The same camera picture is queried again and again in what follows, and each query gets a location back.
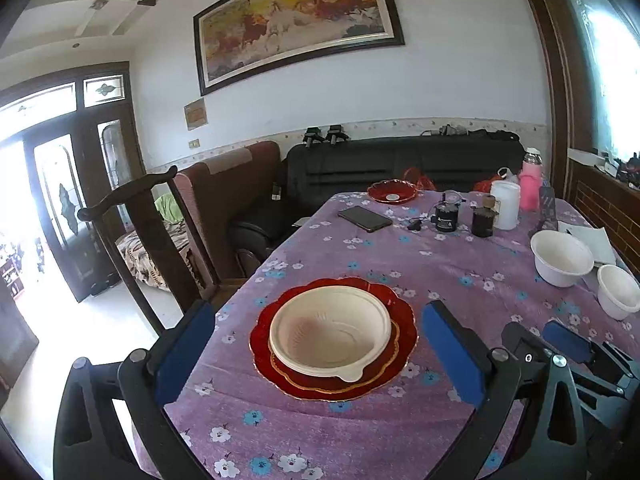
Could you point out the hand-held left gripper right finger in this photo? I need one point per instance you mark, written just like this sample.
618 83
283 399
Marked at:
450 355

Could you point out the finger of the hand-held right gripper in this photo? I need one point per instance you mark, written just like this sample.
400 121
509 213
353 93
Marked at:
525 342
565 341

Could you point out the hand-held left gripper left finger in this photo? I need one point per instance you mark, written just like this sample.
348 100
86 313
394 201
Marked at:
184 355

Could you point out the large red scalloped plate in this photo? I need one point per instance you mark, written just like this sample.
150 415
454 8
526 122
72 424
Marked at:
385 360

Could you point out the small white bowl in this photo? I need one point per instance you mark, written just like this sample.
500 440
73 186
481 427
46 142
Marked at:
620 290

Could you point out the large cream bowl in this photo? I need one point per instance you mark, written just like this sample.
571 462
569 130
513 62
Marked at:
330 332

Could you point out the small red plate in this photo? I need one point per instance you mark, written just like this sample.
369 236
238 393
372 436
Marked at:
392 191

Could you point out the patterned seat blanket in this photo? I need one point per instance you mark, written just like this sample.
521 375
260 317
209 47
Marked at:
150 260

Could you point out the white paper sheet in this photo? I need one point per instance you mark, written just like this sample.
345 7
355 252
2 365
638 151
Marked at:
592 242

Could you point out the purple floral tablecloth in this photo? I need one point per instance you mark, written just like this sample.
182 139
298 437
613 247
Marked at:
400 260

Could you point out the dark wooden chair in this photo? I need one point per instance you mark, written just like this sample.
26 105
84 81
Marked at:
142 240

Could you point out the short black jar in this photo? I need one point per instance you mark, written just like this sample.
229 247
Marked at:
483 223

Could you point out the black jar with glass lid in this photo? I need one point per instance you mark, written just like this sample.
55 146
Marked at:
446 217

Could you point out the white plastic cup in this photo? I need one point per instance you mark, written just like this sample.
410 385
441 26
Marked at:
505 205

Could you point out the green cloth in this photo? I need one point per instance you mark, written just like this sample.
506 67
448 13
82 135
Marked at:
167 208

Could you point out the pink water bottle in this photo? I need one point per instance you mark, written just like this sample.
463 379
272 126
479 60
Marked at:
530 185

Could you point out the black smartphone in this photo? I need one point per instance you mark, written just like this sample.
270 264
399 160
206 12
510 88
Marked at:
365 218

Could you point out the red cloth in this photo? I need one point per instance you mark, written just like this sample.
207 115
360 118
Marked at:
487 185

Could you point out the maroon armchair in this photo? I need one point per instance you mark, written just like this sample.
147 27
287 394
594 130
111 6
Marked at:
225 185

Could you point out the red plastic bag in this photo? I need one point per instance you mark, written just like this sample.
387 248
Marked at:
417 180

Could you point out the windowsill clutter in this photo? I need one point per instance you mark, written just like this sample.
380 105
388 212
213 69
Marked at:
620 166

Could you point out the black bag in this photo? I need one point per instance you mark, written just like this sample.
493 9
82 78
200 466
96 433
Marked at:
492 136

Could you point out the wooden glass door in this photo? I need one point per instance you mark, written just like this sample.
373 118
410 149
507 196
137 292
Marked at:
85 170

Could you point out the black leather sofa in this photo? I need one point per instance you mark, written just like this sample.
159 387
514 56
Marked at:
340 170

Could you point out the black device on sofa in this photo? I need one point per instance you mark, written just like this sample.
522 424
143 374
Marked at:
335 134
313 137

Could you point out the bright window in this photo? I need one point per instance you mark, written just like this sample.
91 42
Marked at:
605 60

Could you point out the framed horse painting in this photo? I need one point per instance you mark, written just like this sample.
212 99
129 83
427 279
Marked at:
295 20

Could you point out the wall power outlet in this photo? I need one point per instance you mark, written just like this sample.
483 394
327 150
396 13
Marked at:
194 143

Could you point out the small wall picture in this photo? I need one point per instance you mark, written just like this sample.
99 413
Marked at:
195 114

